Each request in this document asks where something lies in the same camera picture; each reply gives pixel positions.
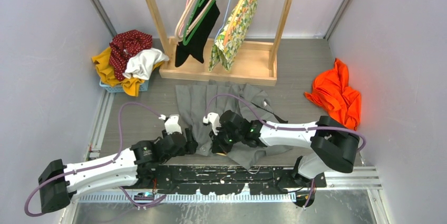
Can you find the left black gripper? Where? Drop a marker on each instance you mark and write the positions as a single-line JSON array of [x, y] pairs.
[[190, 147]]

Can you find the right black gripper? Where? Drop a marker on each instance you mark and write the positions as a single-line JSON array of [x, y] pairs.
[[219, 145]]

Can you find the grey garment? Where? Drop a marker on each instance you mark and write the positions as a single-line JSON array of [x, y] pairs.
[[197, 100]]

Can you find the lemon print skirt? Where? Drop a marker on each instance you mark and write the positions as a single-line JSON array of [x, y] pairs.
[[225, 48]]

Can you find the black skirt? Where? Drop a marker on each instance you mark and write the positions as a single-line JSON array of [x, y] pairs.
[[197, 43]]

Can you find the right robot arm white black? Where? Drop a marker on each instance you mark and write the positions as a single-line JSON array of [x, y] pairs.
[[334, 146]]

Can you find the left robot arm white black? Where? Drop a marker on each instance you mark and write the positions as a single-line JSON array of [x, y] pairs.
[[134, 167]]

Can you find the wooden hanger rack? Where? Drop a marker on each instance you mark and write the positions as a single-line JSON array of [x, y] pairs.
[[256, 62]]

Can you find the beige hanger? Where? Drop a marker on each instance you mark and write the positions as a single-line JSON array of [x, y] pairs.
[[190, 8]]

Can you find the light blue plastic basket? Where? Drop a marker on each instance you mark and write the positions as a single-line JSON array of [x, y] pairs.
[[119, 89]]

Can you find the mustard yellow garment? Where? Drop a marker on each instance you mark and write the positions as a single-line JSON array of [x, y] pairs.
[[106, 73]]

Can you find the white garment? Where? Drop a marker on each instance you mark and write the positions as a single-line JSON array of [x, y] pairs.
[[141, 65]]

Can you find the orange garment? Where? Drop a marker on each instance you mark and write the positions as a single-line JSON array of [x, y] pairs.
[[332, 92]]

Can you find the red polka dot garment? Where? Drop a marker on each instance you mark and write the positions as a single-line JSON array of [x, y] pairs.
[[125, 46]]

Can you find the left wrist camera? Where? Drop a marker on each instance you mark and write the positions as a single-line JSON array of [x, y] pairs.
[[171, 123]]

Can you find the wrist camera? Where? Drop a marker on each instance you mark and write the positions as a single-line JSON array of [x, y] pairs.
[[171, 123], [212, 119]]

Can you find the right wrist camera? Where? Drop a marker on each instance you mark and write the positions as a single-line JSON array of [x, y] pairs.
[[212, 119]]

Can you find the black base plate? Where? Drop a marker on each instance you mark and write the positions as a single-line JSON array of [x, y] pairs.
[[224, 180]]

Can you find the aluminium slotted rail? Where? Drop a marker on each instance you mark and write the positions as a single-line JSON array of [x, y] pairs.
[[244, 197]]

